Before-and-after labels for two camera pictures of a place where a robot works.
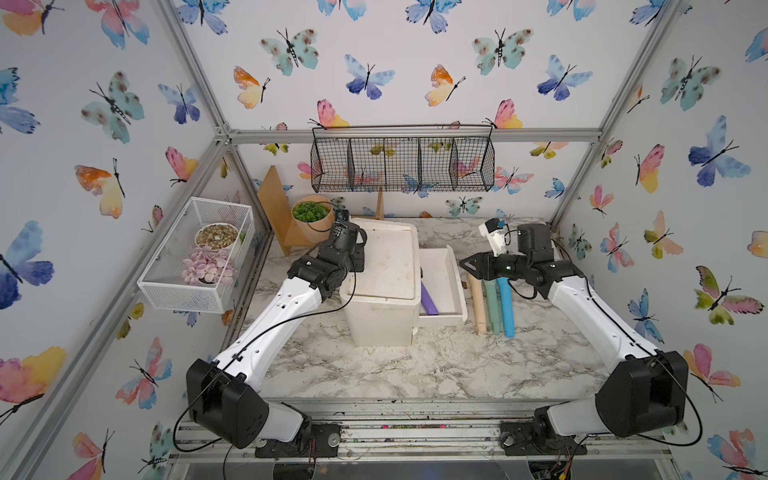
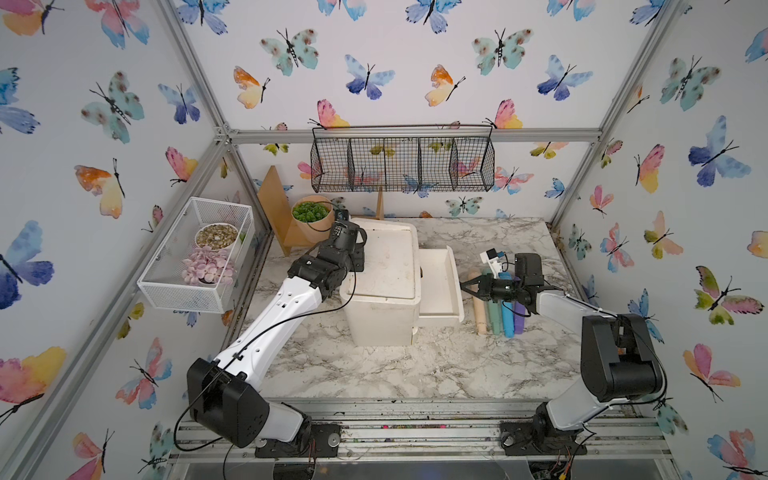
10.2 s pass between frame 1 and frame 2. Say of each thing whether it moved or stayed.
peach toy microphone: stayed
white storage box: stayed
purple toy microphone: moved
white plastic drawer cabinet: stayed
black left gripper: stayed
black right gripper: moved
